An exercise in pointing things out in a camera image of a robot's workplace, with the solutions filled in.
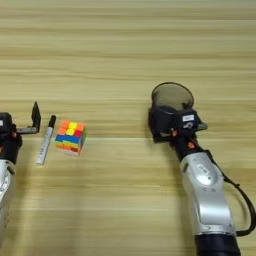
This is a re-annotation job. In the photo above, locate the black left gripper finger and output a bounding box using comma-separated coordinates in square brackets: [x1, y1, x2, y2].
[16, 101, 42, 135]

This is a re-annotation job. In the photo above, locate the white marker with black cap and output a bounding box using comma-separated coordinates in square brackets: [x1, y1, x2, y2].
[35, 114, 57, 167]

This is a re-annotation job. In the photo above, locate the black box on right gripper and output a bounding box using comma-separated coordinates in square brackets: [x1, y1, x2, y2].
[176, 108, 203, 132]

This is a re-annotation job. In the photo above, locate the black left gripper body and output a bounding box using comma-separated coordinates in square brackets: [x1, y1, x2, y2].
[0, 128, 24, 165]

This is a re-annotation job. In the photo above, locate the multicolour puzzle cube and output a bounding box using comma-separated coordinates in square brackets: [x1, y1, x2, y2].
[54, 120, 87, 156]

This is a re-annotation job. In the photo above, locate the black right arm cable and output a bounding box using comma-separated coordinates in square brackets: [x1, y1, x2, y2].
[205, 149, 256, 238]

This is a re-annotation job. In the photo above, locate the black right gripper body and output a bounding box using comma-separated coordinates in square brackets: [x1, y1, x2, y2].
[169, 127, 205, 162]

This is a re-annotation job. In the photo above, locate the black mesh pen cup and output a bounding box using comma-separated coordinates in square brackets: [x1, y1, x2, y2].
[148, 82, 195, 143]

